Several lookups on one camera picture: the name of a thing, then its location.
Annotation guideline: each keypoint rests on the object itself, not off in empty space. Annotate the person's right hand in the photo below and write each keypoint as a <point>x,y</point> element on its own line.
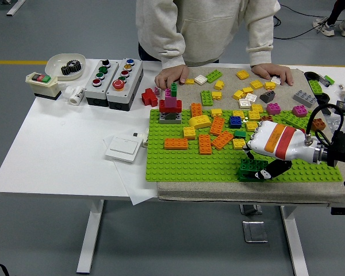
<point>172,73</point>

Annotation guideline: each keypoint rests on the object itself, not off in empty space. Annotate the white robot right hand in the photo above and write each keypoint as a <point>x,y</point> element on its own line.
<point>276,141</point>

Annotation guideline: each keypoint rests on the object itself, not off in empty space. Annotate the person's left hand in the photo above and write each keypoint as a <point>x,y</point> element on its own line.
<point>273,71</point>

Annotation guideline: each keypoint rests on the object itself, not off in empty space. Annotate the small yellow brick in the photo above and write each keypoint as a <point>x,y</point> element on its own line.
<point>189,81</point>

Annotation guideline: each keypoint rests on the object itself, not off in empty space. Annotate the white tile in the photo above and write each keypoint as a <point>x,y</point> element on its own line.
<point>275,80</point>
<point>251,97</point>
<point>200,79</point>
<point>244,103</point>

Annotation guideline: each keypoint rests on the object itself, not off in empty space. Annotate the dark green long brick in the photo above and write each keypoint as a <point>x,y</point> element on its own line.
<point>248,165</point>
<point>243,177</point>

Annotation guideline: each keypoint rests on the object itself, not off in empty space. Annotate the lime green long brick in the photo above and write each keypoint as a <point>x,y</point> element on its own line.
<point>293,118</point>
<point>214,76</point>
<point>315,86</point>
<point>207,97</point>

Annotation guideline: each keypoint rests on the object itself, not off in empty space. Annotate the light grey long brick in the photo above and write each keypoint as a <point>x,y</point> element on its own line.
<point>304,98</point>

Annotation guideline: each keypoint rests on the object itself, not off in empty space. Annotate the brown square brick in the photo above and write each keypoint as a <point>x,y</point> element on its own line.
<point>266,118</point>
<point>318,125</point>

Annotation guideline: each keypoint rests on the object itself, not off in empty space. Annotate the person's right forearm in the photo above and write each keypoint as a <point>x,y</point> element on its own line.
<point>172,54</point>

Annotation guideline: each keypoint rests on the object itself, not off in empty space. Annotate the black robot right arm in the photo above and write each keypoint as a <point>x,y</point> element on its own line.
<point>340,146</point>

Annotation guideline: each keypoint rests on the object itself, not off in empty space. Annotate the person's left forearm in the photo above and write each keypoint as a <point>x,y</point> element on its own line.
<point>261,51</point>

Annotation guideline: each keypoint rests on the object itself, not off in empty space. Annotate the yellow square brick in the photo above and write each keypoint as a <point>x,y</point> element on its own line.
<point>256,84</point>
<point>270,85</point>
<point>243,74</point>
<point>257,107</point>
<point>238,94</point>
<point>239,143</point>
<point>250,126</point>
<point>238,114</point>
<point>216,112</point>
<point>254,115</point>
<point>247,90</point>
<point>217,95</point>
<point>219,85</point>
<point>189,132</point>

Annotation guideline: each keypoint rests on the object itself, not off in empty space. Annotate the small pink brick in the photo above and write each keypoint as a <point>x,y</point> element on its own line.
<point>156,91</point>

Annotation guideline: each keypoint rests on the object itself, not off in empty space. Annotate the dark grey sloped brick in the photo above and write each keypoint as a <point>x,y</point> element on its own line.
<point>267,97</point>

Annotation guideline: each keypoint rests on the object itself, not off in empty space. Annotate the pink square brick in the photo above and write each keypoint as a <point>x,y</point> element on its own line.
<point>273,108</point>
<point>299,111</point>

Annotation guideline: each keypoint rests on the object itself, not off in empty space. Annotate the multicolour brick tower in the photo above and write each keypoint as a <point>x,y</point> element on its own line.
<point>170,107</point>

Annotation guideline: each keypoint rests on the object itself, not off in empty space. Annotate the red cross-shaped brick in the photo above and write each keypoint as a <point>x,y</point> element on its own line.
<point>149,98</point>

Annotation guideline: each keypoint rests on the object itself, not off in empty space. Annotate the small dark green brick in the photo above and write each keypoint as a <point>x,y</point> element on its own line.
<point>240,134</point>

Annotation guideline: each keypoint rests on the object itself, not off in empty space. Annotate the orange long brick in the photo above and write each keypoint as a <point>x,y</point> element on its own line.
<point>204,143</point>
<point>196,109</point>
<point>222,140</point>
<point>175,143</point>
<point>217,126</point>

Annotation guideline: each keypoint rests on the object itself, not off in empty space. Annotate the blue square brick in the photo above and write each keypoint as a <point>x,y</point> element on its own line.
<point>235,122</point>

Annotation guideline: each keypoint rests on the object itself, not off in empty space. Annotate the yellow curved brick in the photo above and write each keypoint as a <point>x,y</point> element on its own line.
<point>199,121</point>

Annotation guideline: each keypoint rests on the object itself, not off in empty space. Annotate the silver tool green tip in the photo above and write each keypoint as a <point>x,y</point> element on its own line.
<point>323,79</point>

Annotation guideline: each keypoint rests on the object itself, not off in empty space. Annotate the grey emergency stop box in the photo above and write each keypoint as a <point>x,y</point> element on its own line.
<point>123,96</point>

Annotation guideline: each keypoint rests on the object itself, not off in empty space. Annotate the clear bag of screws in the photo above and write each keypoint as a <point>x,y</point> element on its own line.
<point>333,123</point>

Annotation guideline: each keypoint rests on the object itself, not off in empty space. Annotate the background person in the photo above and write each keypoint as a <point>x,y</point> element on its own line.
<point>327,28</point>

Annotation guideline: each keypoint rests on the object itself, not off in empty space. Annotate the grey-brown foam mat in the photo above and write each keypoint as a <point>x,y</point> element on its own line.
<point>218,191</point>

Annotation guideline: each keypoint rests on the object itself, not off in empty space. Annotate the grey four-button control box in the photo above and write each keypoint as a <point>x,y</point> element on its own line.
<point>93,90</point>

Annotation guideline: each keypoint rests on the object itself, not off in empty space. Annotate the lime green studded baseplate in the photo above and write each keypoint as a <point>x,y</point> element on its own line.
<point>189,166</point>

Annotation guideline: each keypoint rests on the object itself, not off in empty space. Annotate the metal floor plate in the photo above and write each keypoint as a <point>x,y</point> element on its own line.
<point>254,231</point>

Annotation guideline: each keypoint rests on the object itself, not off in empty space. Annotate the black table control panel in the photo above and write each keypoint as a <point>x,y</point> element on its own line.
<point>343,210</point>

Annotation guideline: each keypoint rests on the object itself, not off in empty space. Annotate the white pipe fitting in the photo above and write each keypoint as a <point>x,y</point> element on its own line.
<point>76,97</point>

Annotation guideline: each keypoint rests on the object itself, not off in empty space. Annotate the black metal gear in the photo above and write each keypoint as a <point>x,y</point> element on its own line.
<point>72,68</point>

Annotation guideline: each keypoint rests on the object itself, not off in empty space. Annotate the white table leg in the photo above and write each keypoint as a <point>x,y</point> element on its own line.
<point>294,244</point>
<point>89,235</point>

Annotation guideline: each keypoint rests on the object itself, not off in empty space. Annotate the white paper sheet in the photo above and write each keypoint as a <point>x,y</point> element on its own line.
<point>135,187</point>

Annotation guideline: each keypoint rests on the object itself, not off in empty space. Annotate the white plastic bowl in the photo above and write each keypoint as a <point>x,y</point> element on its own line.
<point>53,64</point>

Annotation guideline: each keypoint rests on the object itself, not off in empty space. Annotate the white table foot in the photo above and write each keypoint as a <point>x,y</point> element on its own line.
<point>15,8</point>

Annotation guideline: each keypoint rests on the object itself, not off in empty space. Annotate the metal table bracket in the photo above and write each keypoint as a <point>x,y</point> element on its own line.
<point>250,210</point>

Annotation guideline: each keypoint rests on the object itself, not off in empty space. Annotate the white wall switch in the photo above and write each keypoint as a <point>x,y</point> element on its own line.
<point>122,149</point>

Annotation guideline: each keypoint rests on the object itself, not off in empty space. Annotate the cream red-green switch box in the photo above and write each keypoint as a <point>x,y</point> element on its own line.
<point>43,87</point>

